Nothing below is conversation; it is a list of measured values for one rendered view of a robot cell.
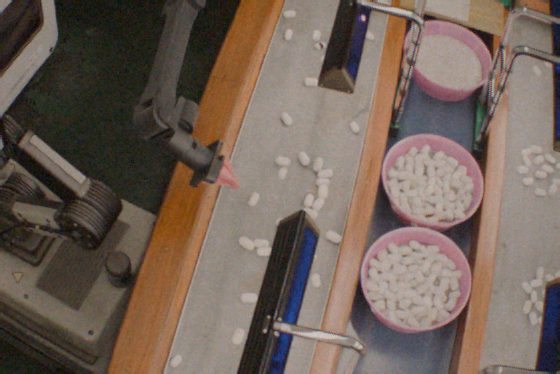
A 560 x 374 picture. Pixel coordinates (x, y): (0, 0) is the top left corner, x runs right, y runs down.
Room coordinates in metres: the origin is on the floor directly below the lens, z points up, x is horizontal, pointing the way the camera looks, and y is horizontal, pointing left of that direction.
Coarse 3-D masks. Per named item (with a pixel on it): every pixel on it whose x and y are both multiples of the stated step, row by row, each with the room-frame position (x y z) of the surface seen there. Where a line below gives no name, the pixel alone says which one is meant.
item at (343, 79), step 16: (336, 16) 1.40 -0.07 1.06; (352, 16) 1.35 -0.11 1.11; (368, 16) 1.42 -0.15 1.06; (336, 32) 1.33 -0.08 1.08; (352, 32) 1.31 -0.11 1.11; (336, 48) 1.26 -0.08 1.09; (352, 48) 1.27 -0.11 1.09; (336, 64) 1.20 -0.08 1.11; (352, 64) 1.24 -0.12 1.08; (320, 80) 1.19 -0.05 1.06; (336, 80) 1.18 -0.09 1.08; (352, 80) 1.20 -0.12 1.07
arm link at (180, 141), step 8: (184, 128) 1.07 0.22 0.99; (168, 136) 1.03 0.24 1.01; (176, 136) 1.03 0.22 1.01; (184, 136) 1.04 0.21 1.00; (192, 136) 1.05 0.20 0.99; (160, 144) 1.02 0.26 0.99; (168, 144) 1.01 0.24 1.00; (176, 144) 1.02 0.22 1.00; (184, 144) 1.02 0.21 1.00; (168, 152) 1.01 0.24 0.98; (176, 152) 1.01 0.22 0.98; (184, 152) 1.01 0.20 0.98
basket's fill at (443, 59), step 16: (432, 48) 1.67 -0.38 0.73; (448, 48) 1.68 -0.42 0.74; (464, 48) 1.71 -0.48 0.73; (416, 64) 1.60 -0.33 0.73; (432, 64) 1.61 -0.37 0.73; (448, 64) 1.62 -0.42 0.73; (464, 64) 1.64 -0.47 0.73; (480, 64) 1.65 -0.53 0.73; (448, 80) 1.56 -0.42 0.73; (464, 80) 1.57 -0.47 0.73; (480, 80) 1.59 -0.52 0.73
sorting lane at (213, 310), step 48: (288, 0) 1.76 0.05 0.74; (336, 0) 1.80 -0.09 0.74; (288, 48) 1.57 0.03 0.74; (288, 96) 1.40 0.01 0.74; (336, 96) 1.42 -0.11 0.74; (240, 144) 1.23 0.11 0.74; (288, 144) 1.25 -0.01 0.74; (336, 144) 1.27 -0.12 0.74; (240, 192) 1.09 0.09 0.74; (288, 192) 1.11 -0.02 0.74; (336, 192) 1.13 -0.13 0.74; (192, 288) 0.82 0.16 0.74; (240, 288) 0.84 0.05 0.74; (192, 336) 0.71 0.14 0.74
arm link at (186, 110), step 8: (176, 104) 1.11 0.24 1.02; (184, 104) 1.12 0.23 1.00; (192, 104) 1.13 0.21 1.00; (160, 112) 1.04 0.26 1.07; (168, 112) 1.05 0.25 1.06; (176, 112) 1.08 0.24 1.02; (184, 112) 1.10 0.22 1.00; (192, 112) 1.11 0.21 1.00; (168, 120) 1.03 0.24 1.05; (176, 120) 1.05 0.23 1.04; (184, 120) 1.08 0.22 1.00; (192, 120) 1.09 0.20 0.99; (168, 128) 1.03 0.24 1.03; (176, 128) 1.03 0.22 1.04; (192, 128) 1.08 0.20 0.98; (152, 136) 1.03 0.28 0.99; (160, 136) 1.02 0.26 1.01
